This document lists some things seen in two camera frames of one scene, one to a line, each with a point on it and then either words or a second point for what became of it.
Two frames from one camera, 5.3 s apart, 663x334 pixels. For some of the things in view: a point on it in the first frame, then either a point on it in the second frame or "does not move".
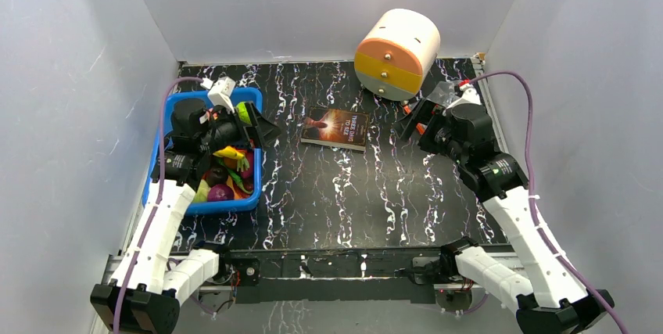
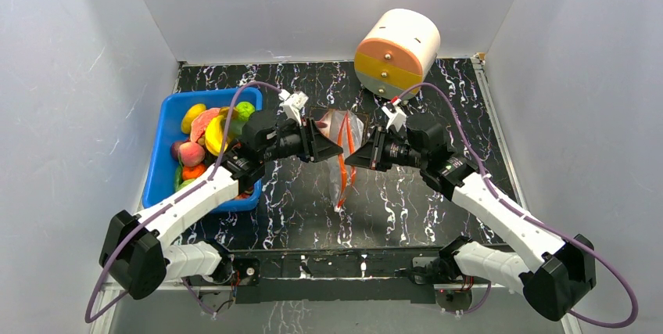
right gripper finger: (410, 128) to (365, 156)
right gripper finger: (427, 109) to (365, 156)
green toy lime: (243, 112) does not move
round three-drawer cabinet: (396, 53) does not move
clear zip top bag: (445, 94) to (346, 128)
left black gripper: (269, 130) to (321, 148)
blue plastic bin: (197, 208) does not move
